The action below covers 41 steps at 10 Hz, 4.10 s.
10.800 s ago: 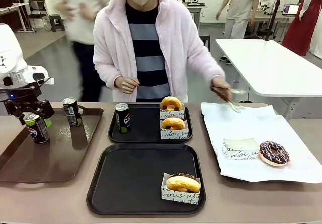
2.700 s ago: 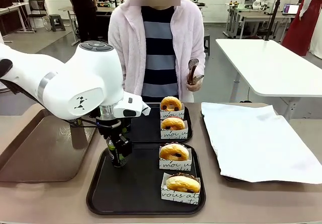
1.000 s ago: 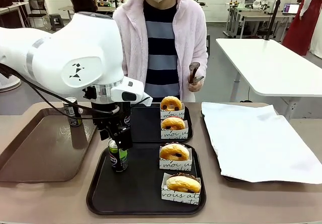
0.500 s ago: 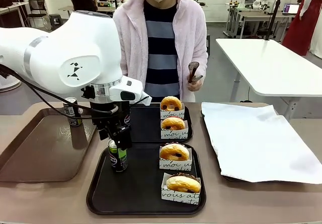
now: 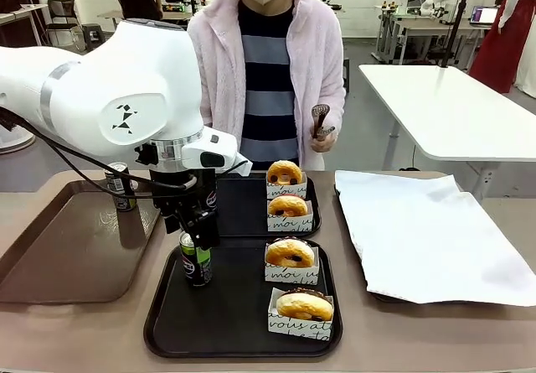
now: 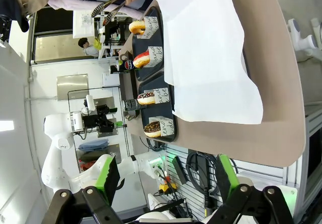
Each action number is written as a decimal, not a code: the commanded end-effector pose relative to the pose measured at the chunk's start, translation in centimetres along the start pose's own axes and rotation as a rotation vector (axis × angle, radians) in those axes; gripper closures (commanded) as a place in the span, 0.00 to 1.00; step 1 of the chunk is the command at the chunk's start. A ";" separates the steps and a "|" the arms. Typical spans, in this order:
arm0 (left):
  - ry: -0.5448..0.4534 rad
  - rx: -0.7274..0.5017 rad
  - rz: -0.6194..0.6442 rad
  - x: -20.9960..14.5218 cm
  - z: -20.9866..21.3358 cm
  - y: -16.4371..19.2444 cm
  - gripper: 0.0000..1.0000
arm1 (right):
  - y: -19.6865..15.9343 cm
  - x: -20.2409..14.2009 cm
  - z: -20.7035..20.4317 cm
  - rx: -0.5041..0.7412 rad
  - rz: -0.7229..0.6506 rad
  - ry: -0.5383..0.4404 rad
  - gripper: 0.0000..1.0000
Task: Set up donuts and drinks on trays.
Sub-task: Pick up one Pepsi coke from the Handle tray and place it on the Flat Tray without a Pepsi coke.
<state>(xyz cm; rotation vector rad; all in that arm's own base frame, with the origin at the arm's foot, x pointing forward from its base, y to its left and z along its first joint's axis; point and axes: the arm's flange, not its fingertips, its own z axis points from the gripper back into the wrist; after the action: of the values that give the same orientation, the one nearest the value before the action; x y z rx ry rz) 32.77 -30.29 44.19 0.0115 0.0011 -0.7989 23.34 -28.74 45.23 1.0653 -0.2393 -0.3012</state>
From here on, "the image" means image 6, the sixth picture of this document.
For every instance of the grey metal wall plate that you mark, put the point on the grey metal wall plate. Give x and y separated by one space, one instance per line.
73 86

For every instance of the white wall box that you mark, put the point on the white wall box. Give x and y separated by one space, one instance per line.
110 79

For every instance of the yellow sprinkled chocolate donut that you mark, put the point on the yellow sprinkled chocolate donut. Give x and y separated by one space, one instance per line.
152 129

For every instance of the large white paper sheet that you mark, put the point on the large white paper sheet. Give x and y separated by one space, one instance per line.
206 58

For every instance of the white sprinkled chocolate donut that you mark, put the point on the white sprinkled chocolate donut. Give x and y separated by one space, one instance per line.
146 98

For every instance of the black power adapter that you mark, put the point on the black power adapter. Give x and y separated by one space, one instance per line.
202 171

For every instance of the blue folded cloth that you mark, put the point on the blue folded cloth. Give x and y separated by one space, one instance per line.
93 144

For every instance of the background person dark hair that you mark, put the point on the background person dark hair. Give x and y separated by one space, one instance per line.
88 48

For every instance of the red frosted donut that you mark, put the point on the red frosted donut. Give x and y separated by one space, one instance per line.
141 59

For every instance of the dark blue serving tray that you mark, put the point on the dark blue serving tray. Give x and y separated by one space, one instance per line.
146 113
141 42

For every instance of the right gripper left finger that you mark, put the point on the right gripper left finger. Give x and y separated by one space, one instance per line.
110 176

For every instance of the plain glazed donut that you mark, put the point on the plain glazed donut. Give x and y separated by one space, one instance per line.
134 27

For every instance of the black Pepsi can green patch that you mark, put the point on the black Pepsi can green patch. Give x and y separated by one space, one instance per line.
125 66

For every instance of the black rectangular box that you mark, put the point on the black rectangular box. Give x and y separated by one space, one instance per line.
179 169

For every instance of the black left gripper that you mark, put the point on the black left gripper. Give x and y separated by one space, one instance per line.
98 120

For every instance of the black grey Pepsi can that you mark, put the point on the black grey Pepsi can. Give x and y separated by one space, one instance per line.
130 105

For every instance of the metal serving tongs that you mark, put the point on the metal serving tongs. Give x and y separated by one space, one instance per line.
100 7

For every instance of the white printed paper sleeve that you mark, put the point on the white printed paper sleeve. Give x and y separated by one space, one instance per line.
152 25
156 56
162 95
167 127

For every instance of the black machine frame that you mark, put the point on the black machine frame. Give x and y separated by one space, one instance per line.
113 32

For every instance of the yellow plug connector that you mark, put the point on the yellow plug connector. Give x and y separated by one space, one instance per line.
166 187

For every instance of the white paper poster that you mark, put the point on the white paper poster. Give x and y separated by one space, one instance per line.
83 24

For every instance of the white slatted panel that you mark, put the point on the white slatted panel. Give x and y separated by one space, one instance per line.
251 176

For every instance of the grey framed cabinet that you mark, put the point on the grey framed cabinet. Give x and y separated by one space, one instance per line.
313 146

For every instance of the white stand device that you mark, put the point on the white stand device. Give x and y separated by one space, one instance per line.
302 40

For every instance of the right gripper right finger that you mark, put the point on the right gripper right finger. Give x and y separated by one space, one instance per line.
226 176

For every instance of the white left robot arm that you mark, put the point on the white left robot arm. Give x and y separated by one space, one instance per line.
58 158

